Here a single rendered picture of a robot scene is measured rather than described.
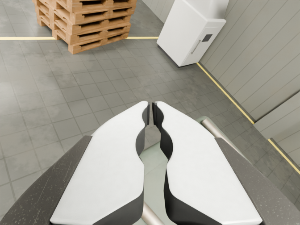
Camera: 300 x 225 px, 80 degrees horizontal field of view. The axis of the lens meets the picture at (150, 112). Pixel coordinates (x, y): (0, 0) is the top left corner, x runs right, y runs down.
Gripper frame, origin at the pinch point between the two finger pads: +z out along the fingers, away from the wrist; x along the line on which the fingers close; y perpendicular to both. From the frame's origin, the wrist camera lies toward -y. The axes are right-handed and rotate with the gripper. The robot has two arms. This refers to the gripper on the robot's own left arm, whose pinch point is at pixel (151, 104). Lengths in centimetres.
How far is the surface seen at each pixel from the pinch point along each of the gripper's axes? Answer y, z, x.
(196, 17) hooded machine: 17, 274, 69
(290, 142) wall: 171, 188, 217
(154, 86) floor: 102, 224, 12
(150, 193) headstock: 26.8, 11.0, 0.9
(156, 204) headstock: 27.8, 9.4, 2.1
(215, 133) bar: 26.0, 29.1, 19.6
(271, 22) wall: 19, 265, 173
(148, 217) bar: 26.1, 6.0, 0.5
